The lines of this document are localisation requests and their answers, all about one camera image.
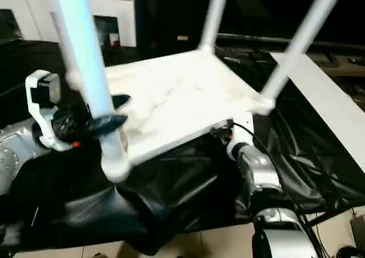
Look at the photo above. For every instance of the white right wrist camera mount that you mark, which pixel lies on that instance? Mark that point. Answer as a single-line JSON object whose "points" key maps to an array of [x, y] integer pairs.
{"points": [[242, 132]]}

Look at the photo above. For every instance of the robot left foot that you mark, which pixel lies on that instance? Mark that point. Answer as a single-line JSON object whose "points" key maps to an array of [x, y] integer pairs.
{"points": [[99, 254]]}

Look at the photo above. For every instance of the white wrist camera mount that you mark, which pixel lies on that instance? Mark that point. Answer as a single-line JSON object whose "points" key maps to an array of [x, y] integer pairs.
{"points": [[242, 132], [42, 121]]}

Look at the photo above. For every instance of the black long bar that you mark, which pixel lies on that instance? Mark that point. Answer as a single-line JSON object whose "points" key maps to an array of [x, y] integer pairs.
{"points": [[285, 40]]}

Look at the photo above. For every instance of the white flat sheet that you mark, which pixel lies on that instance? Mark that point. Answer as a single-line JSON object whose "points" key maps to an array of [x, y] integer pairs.
{"points": [[322, 98]]}

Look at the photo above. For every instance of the black case with gold label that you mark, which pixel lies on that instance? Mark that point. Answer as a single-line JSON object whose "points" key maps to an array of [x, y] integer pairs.
{"points": [[171, 13]]}

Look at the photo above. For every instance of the white cabinet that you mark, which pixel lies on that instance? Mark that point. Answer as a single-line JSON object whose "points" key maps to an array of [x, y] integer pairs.
{"points": [[28, 7]]}

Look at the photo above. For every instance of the grey floor box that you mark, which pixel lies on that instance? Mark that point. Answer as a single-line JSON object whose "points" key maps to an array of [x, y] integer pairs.
{"points": [[358, 226]]}

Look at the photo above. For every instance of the white plastic table top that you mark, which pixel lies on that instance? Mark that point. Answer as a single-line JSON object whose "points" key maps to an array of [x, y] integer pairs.
{"points": [[185, 98]]}

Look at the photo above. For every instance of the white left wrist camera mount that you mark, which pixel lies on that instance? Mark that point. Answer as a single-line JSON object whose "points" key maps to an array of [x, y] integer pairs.
{"points": [[42, 121]]}

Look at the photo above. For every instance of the black stand leg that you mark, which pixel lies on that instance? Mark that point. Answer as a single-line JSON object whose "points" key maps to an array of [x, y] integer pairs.
{"points": [[322, 217]]}

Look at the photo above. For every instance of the black mat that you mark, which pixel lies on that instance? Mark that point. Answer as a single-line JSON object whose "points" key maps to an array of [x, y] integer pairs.
{"points": [[299, 161]]}

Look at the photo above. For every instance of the white small bottle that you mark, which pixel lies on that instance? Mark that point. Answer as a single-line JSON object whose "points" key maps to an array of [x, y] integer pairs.
{"points": [[114, 38]]}

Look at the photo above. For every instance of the white plastic table leg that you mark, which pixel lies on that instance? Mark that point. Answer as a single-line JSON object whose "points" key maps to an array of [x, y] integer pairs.
{"points": [[212, 18], [299, 38], [67, 47], [91, 70]]}

